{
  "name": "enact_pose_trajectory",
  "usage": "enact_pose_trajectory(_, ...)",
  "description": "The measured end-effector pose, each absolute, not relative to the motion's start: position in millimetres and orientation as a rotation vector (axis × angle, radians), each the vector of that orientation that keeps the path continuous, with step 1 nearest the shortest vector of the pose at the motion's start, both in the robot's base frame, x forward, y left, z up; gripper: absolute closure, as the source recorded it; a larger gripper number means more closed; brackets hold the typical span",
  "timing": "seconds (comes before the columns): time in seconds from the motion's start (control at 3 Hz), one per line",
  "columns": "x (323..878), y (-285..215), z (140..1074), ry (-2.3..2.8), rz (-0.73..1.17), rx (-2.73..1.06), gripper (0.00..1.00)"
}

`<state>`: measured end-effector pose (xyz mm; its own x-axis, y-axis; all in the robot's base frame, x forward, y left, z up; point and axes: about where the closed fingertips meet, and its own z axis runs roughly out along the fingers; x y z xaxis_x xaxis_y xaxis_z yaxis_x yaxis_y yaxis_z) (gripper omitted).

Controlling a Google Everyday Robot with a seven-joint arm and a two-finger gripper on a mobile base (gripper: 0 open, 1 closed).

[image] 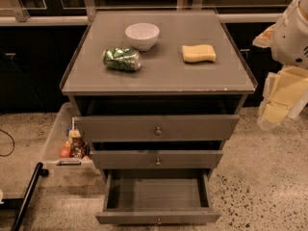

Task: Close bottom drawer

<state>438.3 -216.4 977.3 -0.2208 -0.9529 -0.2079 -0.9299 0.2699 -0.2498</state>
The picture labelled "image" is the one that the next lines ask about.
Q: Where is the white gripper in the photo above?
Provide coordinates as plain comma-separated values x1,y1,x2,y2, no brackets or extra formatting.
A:
252,0,308,130

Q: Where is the grey bottom drawer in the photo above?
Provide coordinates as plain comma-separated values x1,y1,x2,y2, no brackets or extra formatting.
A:
95,169,220,224

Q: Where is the grey drawer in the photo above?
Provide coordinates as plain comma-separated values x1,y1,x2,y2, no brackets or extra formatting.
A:
95,169,220,224
91,141,223,169
75,115,239,142

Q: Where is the grey drawer cabinet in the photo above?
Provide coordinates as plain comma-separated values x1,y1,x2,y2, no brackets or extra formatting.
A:
59,10,259,181

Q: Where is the grey top drawer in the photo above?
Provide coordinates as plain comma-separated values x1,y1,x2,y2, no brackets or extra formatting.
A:
75,115,239,142

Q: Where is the grey middle drawer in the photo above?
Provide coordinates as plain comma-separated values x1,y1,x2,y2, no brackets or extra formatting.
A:
91,141,223,169

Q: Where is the yellow sponge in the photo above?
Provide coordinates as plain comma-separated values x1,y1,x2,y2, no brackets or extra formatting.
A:
182,44,217,63

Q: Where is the white ceramic bowl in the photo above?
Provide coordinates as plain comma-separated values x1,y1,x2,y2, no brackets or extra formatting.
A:
125,23,160,51

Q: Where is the crushed green soda can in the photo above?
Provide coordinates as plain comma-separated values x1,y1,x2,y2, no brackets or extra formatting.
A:
102,47,141,71

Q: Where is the brown snack bottle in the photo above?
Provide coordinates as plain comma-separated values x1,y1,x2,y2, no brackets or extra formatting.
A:
68,130,86,158

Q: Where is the clear plastic storage bin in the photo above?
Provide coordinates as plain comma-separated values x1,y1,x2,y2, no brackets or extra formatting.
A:
41,102,94,170

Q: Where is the red apple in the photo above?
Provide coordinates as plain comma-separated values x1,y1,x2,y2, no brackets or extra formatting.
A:
60,147,71,158

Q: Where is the black pole stand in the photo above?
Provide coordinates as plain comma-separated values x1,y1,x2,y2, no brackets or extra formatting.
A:
11,162,49,231

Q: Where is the metal railing frame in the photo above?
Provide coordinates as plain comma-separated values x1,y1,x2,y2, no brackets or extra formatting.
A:
0,0,293,26

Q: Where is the black floor cable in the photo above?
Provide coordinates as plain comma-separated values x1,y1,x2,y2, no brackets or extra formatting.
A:
0,128,16,158

